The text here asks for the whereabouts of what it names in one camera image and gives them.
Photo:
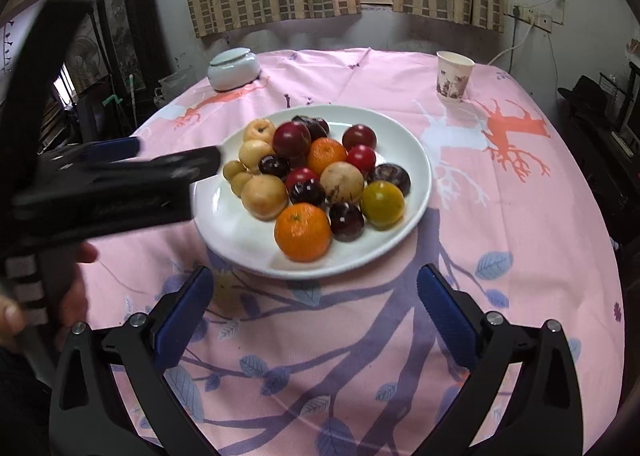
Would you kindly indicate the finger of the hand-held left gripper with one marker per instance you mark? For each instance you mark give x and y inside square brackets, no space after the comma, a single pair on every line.
[190,163]
[115,148]

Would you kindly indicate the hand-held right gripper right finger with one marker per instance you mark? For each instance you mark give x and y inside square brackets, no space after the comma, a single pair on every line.
[447,321]

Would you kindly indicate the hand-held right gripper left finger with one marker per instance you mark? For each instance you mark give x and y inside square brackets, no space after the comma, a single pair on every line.
[182,321]

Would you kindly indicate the small yellow-green fruit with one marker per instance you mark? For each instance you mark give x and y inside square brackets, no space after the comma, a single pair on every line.
[231,169]
[239,183]

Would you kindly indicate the large yellow round fruit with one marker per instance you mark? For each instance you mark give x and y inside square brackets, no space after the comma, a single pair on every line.
[262,197]

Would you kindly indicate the white oval plate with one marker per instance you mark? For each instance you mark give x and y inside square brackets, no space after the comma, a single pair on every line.
[235,241]

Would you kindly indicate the large dark red plum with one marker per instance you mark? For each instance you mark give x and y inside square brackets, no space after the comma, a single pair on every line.
[291,138]

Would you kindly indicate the red tomato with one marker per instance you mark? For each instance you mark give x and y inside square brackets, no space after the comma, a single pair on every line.
[301,176]
[361,157]

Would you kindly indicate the dark purple plum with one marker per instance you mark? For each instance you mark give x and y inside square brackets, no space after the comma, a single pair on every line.
[307,192]
[346,221]
[318,127]

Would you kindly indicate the orange mandarin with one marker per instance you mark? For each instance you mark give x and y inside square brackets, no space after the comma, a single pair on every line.
[302,232]
[326,155]

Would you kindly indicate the green-yellow mandarin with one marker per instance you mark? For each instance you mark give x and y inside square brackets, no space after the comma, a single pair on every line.
[382,204]

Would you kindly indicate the speckled yellow pepino melon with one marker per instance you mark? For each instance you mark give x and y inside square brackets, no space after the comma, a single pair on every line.
[341,181]

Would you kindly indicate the dark wrinkled passion fruit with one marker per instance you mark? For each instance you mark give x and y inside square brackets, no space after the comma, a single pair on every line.
[392,176]

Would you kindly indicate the person's left hand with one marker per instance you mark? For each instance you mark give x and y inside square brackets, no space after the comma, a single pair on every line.
[75,296]

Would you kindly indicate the pale green ceramic jar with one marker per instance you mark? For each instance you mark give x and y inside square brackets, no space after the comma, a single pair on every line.
[234,78]

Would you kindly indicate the white desk fan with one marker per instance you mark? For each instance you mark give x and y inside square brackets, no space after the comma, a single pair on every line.
[82,56]

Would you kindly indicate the pale green jar lid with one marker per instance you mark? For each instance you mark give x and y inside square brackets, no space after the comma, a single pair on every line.
[229,57]

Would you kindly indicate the dark wooden cabinet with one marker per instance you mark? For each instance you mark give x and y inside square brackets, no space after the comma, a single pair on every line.
[155,11]

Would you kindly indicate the computer monitor and desk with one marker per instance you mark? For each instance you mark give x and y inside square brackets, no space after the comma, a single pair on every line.
[600,171]

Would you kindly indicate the floral paper cup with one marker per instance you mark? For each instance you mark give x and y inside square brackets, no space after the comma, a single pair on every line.
[454,78]

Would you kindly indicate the black hat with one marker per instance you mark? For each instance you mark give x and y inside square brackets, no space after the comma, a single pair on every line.
[585,96]

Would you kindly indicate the computer monitor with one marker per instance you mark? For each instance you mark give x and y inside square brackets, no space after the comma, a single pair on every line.
[632,106]

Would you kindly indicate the white wall power strip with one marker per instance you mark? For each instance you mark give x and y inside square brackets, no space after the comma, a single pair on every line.
[530,17]

